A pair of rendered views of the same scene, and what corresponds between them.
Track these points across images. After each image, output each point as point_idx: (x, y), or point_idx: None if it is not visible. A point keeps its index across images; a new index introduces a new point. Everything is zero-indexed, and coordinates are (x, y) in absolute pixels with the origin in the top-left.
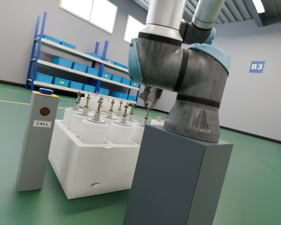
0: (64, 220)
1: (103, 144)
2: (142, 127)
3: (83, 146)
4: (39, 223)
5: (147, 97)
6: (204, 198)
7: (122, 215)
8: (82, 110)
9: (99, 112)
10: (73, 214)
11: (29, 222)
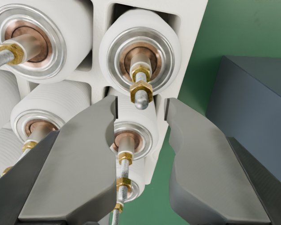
0: (169, 146)
1: (150, 157)
2: (156, 93)
3: (150, 181)
4: (163, 158)
5: (109, 143)
6: None
7: (196, 107)
8: None
9: (122, 209)
10: (167, 139)
11: (158, 162)
